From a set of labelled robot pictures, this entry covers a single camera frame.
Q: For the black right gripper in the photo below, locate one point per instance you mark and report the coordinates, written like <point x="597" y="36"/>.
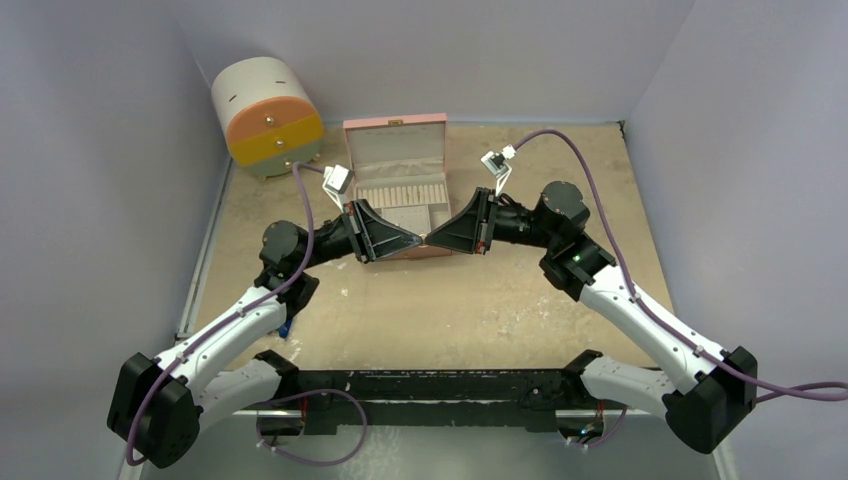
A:
<point x="487" y="220"/>

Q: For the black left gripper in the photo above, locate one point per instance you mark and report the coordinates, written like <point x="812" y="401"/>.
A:
<point x="370" y="236"/>

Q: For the pink jewelry box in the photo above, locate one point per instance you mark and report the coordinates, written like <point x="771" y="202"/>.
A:
<point x="399" y="165"/>

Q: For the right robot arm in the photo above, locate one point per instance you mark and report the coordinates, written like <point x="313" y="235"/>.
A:
<point x="692" y="388"/>

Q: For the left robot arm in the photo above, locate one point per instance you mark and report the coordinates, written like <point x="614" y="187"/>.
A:
<point x="157" y="407"/>

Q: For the blue stapler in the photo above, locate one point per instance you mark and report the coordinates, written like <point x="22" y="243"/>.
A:
<point x="284" y="330"/>

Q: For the round pastel drawer organizer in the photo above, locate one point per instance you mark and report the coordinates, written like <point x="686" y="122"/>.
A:
<point x="268" y="121"/>

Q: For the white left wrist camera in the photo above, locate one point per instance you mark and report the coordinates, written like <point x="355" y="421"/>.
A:
<point x="336" y="181"/>

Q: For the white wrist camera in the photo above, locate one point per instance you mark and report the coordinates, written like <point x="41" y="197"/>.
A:
<point x="336" y="181"/>
<point x="497" y="163"/>

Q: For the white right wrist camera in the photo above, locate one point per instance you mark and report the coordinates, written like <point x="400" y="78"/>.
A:
<point x="497" y="163"/>

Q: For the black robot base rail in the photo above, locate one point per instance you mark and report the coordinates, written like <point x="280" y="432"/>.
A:
<point x="581" y="423"/>

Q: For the aluminium frame rail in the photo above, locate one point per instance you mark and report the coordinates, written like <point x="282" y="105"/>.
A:
<point x="225" y="404"/>

